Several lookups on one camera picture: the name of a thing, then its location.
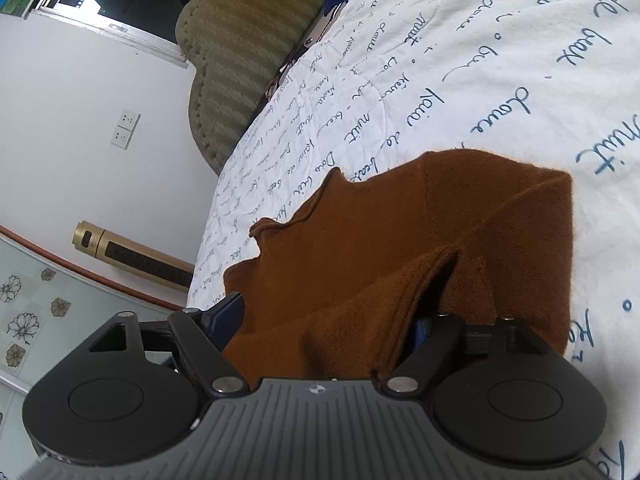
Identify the gold tower air conditioner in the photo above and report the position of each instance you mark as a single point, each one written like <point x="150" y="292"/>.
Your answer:
<point x="135" y="256"/>

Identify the olive padded headboard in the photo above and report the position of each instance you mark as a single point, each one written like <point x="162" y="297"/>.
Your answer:
<point x="235" y="55"/>

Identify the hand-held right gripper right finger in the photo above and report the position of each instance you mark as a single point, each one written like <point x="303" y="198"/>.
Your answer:
<point x="421" y="336"/>

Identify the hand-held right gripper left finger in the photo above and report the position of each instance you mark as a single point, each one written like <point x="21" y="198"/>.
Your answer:
<point x="226" y="316"/>

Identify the brown knit sweater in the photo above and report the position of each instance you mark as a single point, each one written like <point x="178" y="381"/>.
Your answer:
<point x="380" y="250"/>

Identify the white script-printed quilt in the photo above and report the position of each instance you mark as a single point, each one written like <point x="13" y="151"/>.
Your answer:
<point x="480" y="75"/>

